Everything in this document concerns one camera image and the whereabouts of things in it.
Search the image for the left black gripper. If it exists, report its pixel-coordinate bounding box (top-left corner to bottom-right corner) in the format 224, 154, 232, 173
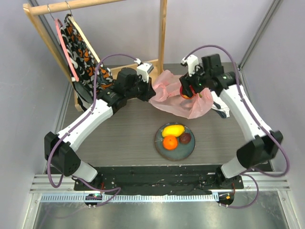
125, 74, 156, 102

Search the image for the fake red apple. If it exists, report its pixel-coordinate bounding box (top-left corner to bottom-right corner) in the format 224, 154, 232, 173
180, 86, 195, 99

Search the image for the pink plastic bag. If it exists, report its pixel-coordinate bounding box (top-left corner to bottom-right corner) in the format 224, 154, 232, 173
149, 70, 214, 119

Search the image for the fake yellow mango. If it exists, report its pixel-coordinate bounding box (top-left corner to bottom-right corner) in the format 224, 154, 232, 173
162, 125, 185, 137

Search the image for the fake dark purple fruit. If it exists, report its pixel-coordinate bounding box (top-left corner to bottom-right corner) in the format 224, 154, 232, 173
179, 133, 192, 145

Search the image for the fake orange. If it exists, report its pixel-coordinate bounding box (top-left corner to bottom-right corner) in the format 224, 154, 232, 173
163, 135, 178, 150

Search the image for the blue ceramic plate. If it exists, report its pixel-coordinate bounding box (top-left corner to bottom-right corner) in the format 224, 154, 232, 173
153, 123, 195, 161

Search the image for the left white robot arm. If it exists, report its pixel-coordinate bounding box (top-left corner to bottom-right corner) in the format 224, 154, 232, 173
44, 62, 156, 190

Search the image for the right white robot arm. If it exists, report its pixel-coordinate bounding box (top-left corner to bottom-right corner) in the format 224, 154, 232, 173
179, 54, 283, 188

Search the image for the white navy shirt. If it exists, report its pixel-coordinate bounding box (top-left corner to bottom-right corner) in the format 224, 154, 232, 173
211, 90, 230, 118

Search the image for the patterned black orange garment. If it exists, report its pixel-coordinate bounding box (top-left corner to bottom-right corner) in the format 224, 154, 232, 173
60, 14, 114, 111

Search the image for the wooden clothes hanger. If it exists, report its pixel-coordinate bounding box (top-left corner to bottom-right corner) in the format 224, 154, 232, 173
68, 15, 100, 62

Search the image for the pink clothes hanger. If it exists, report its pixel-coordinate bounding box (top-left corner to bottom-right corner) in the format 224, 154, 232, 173
54, 18, 79, 82

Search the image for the wooden clothes rack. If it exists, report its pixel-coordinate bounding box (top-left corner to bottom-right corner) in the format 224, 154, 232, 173
22, 0, 170, 113

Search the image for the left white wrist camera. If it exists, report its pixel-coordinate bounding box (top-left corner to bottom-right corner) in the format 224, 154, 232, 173
134, 58, 154, 83

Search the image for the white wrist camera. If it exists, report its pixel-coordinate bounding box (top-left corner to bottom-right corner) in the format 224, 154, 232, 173
134, 58, 154, 83
181, 54, 199, 76

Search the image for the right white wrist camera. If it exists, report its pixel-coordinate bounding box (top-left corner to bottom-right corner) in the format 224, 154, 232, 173
181, 54, 199, 76

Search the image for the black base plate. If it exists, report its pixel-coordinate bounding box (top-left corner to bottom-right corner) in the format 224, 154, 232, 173
45, 164, 272, 194

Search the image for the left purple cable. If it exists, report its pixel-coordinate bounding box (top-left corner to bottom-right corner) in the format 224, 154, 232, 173
46, 53, 143, 207

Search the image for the purple cable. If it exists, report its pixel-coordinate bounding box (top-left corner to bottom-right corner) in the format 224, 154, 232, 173
46, 53, 143, 207
181, 44, 291, 209

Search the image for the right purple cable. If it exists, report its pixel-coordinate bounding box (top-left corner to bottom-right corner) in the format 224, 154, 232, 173
181, 44, 291, 209

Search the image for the slotted cable duct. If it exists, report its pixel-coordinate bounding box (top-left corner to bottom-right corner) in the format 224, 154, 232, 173
40, 192, 219, 203

